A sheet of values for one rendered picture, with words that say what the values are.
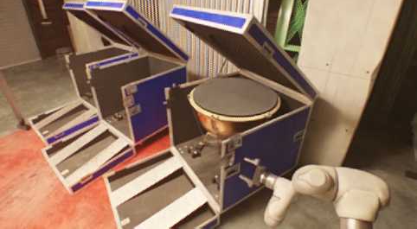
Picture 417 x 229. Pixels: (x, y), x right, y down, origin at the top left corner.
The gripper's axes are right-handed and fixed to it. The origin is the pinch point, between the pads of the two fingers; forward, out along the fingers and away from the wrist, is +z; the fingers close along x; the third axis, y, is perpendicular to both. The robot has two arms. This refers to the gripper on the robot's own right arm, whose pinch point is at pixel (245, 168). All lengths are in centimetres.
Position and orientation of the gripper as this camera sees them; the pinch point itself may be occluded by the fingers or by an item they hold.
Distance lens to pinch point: 157.0
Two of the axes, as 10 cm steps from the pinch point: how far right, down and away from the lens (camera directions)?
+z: -7.9, -2.6, 5.5
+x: -2.4, 9.6, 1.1
